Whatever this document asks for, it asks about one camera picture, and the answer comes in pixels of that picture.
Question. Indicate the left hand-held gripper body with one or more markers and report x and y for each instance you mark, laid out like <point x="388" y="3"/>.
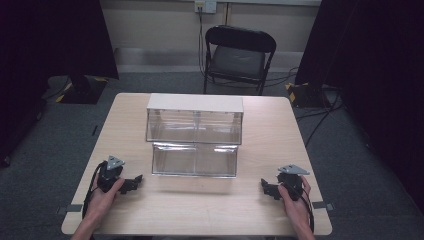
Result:
<point x="108" y="173"/>

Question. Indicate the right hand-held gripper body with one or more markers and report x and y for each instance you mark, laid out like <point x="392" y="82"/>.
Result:
<point x="293" y="181"/>

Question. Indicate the person's right hand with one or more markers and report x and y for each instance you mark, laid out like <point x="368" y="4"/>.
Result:
<point x="298" y="208"/>

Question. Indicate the person's left hand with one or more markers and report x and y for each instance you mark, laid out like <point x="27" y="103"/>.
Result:
<point x="101" y="203"/>

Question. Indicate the grey tape strip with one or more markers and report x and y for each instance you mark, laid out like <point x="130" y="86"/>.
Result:
<point x="71" y="208"/>
<point x="322" y="205"/>

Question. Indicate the clear plastic drawer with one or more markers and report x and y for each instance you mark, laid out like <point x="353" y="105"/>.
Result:
<point x="195" y="160"/>

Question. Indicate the clear drawer cabinet white top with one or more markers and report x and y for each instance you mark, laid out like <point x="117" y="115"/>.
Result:
<point x="195" y="121"/>

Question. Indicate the black stand base striped tape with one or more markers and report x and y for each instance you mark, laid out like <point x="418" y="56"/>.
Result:
<point x="306" y="95"/>
<point x="83" y="91"/>

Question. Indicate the black folding chair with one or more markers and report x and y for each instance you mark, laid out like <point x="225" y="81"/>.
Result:
<point x="238" y="60"/>

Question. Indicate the dark curtain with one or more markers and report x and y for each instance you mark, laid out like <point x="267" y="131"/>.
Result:
<point x="40" y="50"/>
<point x="376" y="66"/>

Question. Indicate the white wall socket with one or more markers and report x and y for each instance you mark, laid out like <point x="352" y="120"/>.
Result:
<point x="205" y="5"/>

